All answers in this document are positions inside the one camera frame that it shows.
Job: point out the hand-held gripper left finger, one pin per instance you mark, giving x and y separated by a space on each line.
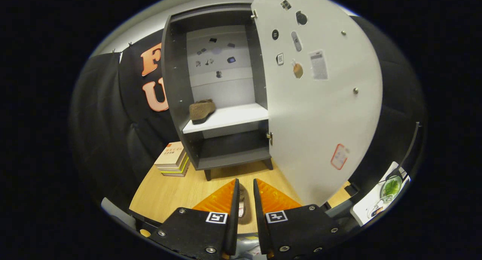
232 222

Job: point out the brown fuzzy shoe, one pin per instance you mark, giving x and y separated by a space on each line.
201 110
242 201

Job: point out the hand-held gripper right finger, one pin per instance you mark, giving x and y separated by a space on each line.
260 222

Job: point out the yellow edged book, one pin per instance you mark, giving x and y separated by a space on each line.
177 173

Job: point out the green round bowl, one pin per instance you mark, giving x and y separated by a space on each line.
391 185

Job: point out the grey shoe cabinet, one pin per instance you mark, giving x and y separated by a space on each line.
177 83

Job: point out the black backdrop cloth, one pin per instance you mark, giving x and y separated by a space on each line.
105 120

